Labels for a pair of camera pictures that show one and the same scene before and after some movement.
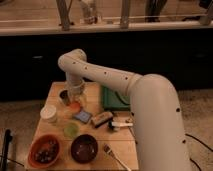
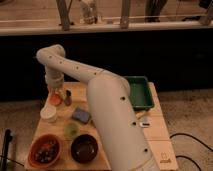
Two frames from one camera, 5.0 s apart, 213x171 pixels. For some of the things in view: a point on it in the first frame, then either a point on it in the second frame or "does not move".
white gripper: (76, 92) → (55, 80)
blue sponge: (82, 116) does not move
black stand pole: (8, 140) does not move
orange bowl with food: (44, 151) does not move
